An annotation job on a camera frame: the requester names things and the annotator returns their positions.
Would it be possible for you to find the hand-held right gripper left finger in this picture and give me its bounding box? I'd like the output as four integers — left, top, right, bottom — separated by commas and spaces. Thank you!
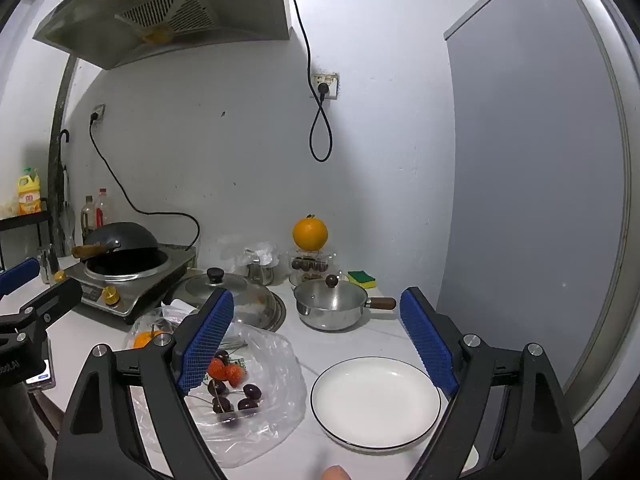
52, 287, 236, 480

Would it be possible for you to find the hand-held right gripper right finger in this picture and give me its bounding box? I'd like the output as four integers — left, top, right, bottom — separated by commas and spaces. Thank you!
399, 286, 583, 480

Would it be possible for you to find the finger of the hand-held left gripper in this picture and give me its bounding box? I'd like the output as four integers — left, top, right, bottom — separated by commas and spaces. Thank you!
0, 257, 42, 297
0, 276, 83, 336

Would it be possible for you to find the large orange with stem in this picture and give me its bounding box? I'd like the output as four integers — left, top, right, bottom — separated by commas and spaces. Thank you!
132, 330, 166, 351

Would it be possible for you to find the clear plastic bag green print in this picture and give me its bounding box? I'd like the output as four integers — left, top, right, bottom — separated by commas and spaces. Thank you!
122, 305, 307, 468

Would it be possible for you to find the white plate with dark rim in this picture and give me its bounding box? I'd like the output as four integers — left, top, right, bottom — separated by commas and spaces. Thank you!
310, 356, 442, 451

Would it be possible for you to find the glass seasoning shaker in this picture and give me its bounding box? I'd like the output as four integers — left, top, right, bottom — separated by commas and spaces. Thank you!
39, 244, 60, 283

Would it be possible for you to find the small white blue device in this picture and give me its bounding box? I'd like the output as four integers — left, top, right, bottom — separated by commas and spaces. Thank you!
22, 357, 57, 391

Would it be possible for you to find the black metal rack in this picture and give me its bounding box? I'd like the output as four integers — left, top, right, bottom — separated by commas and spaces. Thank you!
0, 210, 53, 271

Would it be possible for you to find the large steel pan lid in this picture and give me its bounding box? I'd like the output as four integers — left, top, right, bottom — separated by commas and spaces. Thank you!
170, 267, 286, 333

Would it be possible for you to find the yellow detergent bottle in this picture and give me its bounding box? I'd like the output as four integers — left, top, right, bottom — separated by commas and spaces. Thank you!
17, 167, 43, 217

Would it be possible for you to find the steel induction cooker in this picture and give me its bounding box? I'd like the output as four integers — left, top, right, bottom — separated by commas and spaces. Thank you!
54, 245, 197, 318

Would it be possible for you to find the dark oil bottle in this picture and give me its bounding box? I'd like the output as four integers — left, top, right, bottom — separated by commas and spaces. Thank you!
81, 195, 97, 241

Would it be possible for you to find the yellow green sponge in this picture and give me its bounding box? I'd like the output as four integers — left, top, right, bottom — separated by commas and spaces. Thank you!
347, 270, 380, 291

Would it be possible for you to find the steel cup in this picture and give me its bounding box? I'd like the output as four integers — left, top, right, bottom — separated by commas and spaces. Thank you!
248, 255, 281, 286

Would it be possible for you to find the black umbrella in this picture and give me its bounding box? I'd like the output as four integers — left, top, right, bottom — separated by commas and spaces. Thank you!
54, 129, 76, 256

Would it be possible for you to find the red cap sauce bottle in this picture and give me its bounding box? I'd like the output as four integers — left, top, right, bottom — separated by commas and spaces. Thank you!
95, 188, 111, 228

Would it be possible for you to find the crumpled clear plastic wrap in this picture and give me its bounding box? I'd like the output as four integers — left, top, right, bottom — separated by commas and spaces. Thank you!
235, 241, 281, 268

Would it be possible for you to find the glass saucepan lid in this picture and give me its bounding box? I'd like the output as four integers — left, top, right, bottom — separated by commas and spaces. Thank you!
295, 274, 368, 311

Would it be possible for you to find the small round orange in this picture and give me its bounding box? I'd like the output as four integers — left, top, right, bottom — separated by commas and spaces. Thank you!
292, 214, 329, 251

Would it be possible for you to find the grey refrigerator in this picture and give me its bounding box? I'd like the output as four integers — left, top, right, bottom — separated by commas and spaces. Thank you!
444, 0, 633, 426

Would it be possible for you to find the steel range hood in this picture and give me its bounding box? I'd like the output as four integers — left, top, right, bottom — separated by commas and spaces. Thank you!
32, 0, 293, 71

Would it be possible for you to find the dark wok with wooden handle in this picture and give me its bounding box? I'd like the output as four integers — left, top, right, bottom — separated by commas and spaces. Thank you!
71, 221, 161, 263

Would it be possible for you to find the steel saucepan with wooden handle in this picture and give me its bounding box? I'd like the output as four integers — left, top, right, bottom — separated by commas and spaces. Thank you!
294, 280, 397, 332

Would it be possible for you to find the black cooker cable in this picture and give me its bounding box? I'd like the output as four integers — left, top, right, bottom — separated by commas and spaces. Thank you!
89, 115, 201, 253

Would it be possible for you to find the black range hood cable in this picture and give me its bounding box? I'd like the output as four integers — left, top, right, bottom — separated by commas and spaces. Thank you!
284, 0, 333, 163

